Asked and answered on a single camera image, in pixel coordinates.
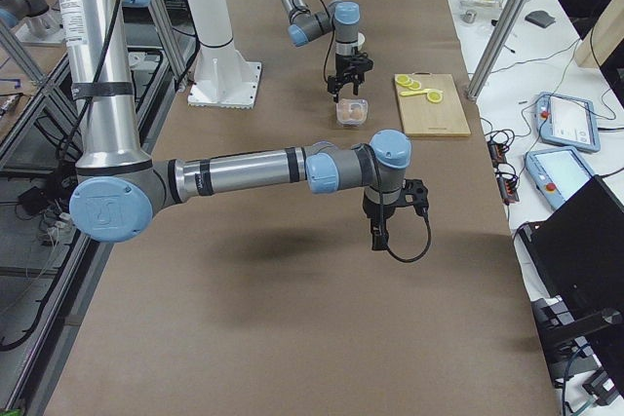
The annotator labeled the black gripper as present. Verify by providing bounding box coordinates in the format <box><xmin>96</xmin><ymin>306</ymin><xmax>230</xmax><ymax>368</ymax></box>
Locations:
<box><xmin>327</xmin><ymin>53</ymin><xmax>373</xmax><ymax>102</ymax></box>
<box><xmin>363</xmin><ymin>187</ymin><xmax>398</xmax><ymax>250</ymax></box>

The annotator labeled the black orange power strip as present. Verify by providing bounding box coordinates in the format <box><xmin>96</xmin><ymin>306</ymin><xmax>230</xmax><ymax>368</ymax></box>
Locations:
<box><xmin>487</xmin><ymin>139</ymin><xmax>520</xmax><ymax>206</ymax></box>

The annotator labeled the brown table mat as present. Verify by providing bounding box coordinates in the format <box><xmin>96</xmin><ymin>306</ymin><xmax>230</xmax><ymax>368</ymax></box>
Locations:
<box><xmin>46</xmin><ymin>0</ymin><xmax>559</xmax><ymax>415</ymax></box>

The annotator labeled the small steel cup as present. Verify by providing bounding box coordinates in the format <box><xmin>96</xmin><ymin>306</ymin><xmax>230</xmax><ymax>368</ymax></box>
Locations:
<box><xmin>462</xmin><ymin>10</ymin><xmax>477</xmax><ymax>24</ymax></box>

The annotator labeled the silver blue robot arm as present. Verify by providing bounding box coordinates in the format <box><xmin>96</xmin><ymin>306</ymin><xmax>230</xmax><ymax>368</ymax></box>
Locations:
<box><xmin>58</xmin><ymin>0</ymin><xmax>424</xmax><ymax>253</ymax></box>
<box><xmin>281</xmin><ymin>0</ymin><xmax>373</xmax><ymax>101</ymax></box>

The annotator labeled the dark grey cloth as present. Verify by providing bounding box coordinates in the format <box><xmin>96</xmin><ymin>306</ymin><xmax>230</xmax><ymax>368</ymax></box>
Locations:
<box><xmin>525</xmin><ymin>10</ymin><xmax>556</xmax><ymax>28</ymax></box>

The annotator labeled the background blue robot arm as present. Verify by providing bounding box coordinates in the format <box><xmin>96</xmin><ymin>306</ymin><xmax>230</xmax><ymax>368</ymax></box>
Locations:
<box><xmin>1</xmin><ymin>0</ymin><xmax>50</xmax><ymax>28</ymax></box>

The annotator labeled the black monitor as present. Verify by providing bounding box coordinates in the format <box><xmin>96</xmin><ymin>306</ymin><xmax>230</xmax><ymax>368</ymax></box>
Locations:
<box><xmin>518</xmin><ymin>175</ymin><xmax>623</xmax><ymax>406</ymax></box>

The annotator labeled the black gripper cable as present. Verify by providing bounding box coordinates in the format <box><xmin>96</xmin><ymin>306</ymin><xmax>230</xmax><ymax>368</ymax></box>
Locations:
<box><xmin>375</xmin><ymin>199</ymin><xmax>433</xmax><ymax>263</ymax></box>
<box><xmin>291</xmin><ymin>0</ymin><xmax>342</xmax><ymax>89</ymax></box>

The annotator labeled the lower blue teach pendant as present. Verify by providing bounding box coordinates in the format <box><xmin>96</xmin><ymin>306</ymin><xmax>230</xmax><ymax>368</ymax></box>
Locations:
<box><xmin>526</xmin><ymin>146</ymin><xmax>596</xmax><ymax>209</ymax></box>

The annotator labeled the blue teach pendant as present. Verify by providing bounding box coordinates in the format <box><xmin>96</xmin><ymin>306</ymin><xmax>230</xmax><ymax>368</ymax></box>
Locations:
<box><xmin>535</xmin><ymin>92</ymin><xmax>601</xmax><ymax>153</ymax></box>
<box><xmin>526</xmin><ymin>146</ymin><xmax>596</xmax><ymax>209</ymax></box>

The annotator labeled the lemon slice inner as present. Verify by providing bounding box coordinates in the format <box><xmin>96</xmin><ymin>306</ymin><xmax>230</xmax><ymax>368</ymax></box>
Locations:
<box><xmin>409</xmin><ymin>81</ymin><xmax>422</xmax><ymax>91</ymax></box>

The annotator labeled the aluminium frame post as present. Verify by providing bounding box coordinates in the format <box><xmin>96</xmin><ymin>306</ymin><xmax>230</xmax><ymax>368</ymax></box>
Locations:
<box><xmin>466</xmin><ymin>0</ymin><xmax>526</xmax><ymax>101</ymax></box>

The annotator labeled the lemon slice outer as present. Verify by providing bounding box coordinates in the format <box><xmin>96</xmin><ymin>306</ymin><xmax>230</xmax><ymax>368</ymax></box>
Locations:
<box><xmin>395</xmin><ymin>74</ymin><xmax>413</xmax><ymax>87</ymax></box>

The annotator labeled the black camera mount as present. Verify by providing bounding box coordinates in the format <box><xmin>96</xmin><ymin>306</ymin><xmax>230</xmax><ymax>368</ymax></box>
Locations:
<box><xmin>403</xmin><ymin>179</ymin><xmax>429</xmax><ymax>209</ymax></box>

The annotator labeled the wooden cutting board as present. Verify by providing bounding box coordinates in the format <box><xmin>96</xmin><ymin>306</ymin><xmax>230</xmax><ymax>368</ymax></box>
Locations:
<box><xmin>393</xmin><ymin>73</ymin><xmax>471</xmax><ymax>137</ymax></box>

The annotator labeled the white pedestal column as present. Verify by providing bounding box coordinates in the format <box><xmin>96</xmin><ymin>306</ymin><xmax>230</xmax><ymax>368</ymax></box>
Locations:
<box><xmin>187</xmin><ymin>0</ymin><xmax>262</xmax><ymax>109</ymax></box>

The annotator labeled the clear plastic egg box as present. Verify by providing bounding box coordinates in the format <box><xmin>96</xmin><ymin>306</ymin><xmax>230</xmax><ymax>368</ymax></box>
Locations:
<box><xmin>335</xmin><ymin>98</ymin><xmax>369</xmax><ymax>127</ymax></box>

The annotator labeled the white ceramic bowl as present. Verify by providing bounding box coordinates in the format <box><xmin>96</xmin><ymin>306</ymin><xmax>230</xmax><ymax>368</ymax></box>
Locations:
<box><xmin>358</xmin><ymin>32</ymin><xmax>366</xmax><ymax>50</ymax></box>

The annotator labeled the upper blue teach pendant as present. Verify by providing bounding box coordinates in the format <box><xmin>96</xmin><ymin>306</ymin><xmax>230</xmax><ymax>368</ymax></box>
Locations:
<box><xmin>535</xmin><ymin>92</ymin><xmax>601</xmax><ymax>153</ymax></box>

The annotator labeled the lemon slice near knife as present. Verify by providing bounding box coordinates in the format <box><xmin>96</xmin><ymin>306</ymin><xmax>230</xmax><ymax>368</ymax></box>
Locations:
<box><xmin>425</xmin><ymin>89</ymin><xmax>444</xmax><ymax>103</ymax></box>

